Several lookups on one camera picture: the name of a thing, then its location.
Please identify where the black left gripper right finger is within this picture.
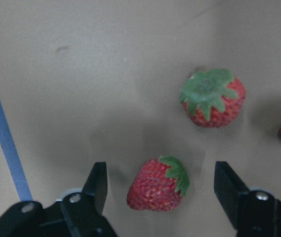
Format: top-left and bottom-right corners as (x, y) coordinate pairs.
(214, 161), (281, 237)

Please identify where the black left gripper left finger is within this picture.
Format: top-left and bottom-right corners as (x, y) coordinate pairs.
(39, 161), (118, 237)

